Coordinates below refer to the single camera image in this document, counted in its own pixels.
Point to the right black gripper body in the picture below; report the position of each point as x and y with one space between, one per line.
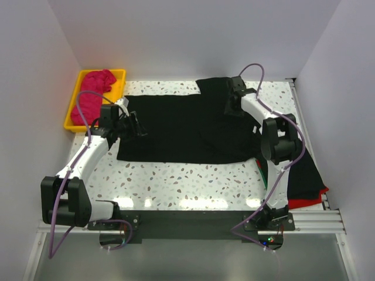
232 104

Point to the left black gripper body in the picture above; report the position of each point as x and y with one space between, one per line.
133 124

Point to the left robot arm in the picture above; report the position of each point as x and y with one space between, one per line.
64 197

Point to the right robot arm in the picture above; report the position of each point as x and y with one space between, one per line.
279 147

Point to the yellow plastic bin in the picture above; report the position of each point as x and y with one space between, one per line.
120 73

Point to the pink crumpled t shirt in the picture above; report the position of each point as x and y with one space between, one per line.
93 83

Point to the folded green t shirt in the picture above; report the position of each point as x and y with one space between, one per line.
262 175

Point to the folded red t shirt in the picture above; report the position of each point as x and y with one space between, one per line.
304 202

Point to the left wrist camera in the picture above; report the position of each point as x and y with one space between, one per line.
122 102

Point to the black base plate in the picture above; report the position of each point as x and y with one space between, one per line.
200 225

